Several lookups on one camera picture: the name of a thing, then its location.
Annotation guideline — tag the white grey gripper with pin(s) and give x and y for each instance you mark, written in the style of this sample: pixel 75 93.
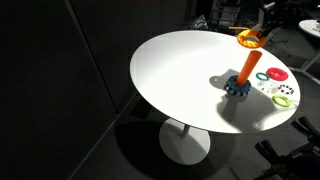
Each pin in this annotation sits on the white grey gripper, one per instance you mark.
pixel 268 20

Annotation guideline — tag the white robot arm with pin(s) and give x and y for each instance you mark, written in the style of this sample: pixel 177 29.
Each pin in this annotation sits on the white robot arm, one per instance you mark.
pixel 290 12

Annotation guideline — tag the white background table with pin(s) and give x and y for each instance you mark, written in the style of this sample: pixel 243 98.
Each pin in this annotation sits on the white background table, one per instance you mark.
pixel 310 26

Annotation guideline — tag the black purple equipment stand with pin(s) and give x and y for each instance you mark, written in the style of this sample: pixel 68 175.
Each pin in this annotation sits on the black purple equipment stand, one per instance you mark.
pixel 302 163

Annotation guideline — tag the orange ring holder peg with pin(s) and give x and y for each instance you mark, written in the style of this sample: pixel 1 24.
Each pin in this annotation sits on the orange ring holder peg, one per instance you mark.
pixel 249 65

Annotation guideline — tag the white table pedestal base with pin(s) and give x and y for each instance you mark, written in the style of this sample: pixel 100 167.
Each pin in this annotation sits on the white table pedestal base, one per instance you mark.
pixel 183 143

